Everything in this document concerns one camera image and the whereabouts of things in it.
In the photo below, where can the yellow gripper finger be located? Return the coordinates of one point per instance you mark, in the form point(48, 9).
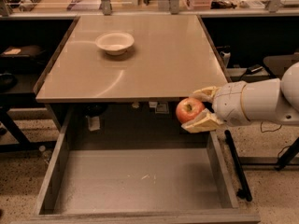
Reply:
point(204, 122)
point(206, 94)

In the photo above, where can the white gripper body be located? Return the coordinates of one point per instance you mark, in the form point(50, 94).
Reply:
point(230, 101)

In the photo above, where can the red apple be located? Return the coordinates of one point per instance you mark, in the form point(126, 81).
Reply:
point(188, 108)

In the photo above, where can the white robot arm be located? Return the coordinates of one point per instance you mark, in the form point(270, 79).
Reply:
point(274, 100)

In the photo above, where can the open grey drawer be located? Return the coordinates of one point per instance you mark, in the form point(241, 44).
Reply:
point(138, 168)

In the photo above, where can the grey counter cabinet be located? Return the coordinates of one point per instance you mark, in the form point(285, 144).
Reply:
point(171, 58)

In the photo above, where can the black phone on shelf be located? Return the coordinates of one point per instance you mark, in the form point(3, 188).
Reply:
point(254, 69)

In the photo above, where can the black floor bar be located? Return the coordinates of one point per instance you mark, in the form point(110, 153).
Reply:
point(244, 191)

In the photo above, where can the white paper bowl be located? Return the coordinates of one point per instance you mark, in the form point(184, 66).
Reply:
point(114, 43)

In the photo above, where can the plastic water bottle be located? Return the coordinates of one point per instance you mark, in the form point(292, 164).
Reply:
point(46, 154)

